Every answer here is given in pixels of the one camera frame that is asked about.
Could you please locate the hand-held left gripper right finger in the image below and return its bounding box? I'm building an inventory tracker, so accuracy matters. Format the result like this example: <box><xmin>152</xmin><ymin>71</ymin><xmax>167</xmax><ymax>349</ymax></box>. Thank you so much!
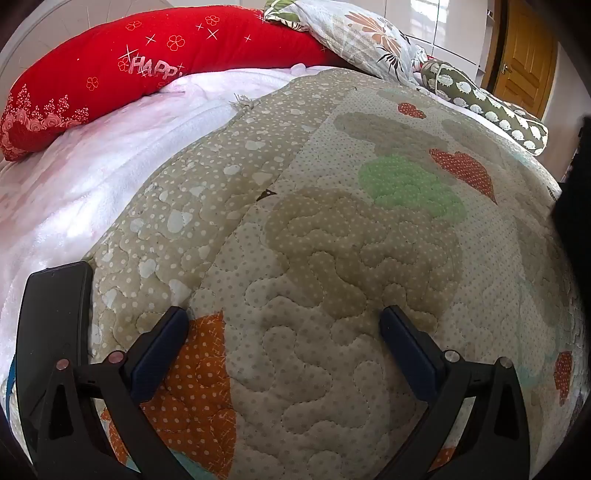
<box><xmin>379</xmin><ymin>305</ymin><xmax>529</xmax><ymax>480</ymax></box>

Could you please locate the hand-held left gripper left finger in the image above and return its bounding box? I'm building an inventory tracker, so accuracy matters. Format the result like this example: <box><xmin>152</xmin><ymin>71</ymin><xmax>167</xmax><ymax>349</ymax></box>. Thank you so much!
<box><xmin>28</xmin><ymin>306</ymin><xmax>190</xmax><ymax>480</ymax></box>

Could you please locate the green bolster with white pattern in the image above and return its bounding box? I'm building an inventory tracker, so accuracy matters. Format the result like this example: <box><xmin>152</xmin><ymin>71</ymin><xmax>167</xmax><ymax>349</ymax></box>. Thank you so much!
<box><xmin>419</xmin><ymin>59</ymin><xmax>550</xmax><ymax>157</ymax></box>

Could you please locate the heart patterned quilt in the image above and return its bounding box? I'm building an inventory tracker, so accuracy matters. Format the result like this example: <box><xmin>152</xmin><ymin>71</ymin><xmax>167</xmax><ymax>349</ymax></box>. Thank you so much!
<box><xmin>7</xmin><ymin>65</ymin><xmax>587</xmax><ymax>480</ymax></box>

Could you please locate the wooden door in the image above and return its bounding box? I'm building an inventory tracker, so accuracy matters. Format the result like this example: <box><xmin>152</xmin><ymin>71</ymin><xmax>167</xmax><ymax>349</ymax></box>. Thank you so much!
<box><xmin>489</xmin><ymin>0</ymin><xmax>561</xmax><ymax>121</ymax></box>

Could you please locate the white fleece blanket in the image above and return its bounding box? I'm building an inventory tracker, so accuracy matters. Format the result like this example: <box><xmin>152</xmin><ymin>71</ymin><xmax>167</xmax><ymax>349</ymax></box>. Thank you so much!
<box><xmin>0</xmin><ymin>65</ymin><xmax>333</xmax><ymax>370</ymax></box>

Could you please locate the white glossy wardrobe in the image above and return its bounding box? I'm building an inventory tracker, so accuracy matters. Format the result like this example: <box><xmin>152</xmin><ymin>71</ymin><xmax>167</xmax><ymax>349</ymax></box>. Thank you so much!
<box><xmin>392</xmin><ymin>0</ymin><xmax>511</xmax><ymax>88</ymax></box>

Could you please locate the red printed long pillow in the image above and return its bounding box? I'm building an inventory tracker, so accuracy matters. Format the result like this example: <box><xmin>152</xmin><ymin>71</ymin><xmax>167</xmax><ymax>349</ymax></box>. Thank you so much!
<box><xmin>0</xmin><ymin>7</ymin><xmax>345</xmax><ymax>162</ymax></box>

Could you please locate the floral white pillow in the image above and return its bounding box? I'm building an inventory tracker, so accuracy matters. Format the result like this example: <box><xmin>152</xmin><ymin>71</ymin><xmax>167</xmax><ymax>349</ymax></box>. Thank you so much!
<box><xmin>263</xmin><ymin>0</ymin><xmax>428</xmax><ymax>88</ymax></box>

